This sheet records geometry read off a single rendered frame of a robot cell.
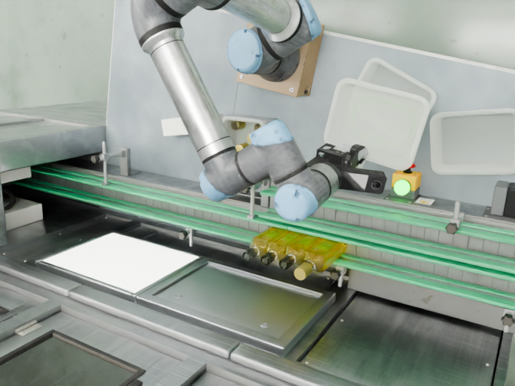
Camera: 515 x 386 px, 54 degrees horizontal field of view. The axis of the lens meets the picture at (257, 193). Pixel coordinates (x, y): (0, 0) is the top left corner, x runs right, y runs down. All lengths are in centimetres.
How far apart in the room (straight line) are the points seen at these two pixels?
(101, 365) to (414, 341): 79
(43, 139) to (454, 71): 142
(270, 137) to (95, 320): 76
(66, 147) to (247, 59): 96
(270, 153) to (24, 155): 122
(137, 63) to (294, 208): 127
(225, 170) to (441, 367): 72
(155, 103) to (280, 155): 114
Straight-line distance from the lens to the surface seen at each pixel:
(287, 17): 131
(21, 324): 149
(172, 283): 155
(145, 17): 107
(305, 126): 168
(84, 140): 216
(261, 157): 96
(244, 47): 140
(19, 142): 198
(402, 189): 150
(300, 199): 93
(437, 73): 155
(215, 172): 101
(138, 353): 133
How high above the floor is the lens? 227
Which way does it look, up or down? 57 degrees down
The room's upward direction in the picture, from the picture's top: 114 degrees counter-clockwise
